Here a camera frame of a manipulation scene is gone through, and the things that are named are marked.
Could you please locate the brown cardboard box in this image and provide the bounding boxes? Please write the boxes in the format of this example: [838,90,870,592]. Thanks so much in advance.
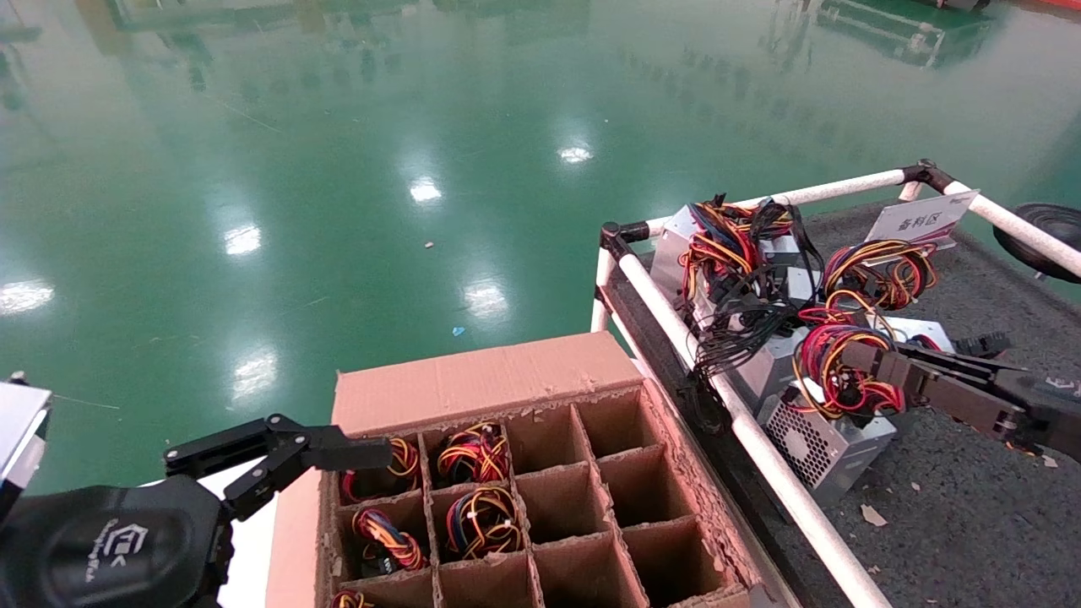
[266,331,799,608]

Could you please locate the mesh power supply looped cables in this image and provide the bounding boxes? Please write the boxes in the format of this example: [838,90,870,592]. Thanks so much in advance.
[785,239,940,326]

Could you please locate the cardboard grid divider insert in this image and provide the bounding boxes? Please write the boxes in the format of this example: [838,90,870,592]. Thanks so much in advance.
[319,384,761,608]

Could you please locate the black pipe joint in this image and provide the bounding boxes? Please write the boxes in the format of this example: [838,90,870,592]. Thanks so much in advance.
[600,221,649,261]
[900,159,955,193]

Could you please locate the black round wheel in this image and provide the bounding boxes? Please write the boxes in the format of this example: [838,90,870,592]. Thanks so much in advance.
[991,204,1081,284]

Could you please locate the grey power supply red-blue cables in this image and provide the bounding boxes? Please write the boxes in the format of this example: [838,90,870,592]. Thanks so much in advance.
[874,314,1012,360]

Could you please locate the silver power supply orange cables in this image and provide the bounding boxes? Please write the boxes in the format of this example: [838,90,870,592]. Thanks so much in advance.
[650,196,803,305]

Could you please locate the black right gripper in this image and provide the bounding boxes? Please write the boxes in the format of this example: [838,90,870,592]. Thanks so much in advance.
[842,339,1081,464]

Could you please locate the silver power supply black cables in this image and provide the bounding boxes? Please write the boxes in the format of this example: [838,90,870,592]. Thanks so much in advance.
[688,253,824,416]

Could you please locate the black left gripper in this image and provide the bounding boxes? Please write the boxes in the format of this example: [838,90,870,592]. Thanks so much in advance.
[0,414,394,608]

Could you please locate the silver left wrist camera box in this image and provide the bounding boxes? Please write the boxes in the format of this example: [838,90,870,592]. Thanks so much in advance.
[0,380,53,508]

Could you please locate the power supply with pink-red cables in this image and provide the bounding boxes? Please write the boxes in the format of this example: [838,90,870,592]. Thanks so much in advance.
[758,323,906,508]

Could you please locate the white pipe rail frame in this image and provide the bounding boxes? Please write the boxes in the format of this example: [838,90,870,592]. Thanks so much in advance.
[589,159,1081,608]

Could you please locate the white label sign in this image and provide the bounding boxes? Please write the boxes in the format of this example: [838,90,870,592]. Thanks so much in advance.
[864,189,981,252]

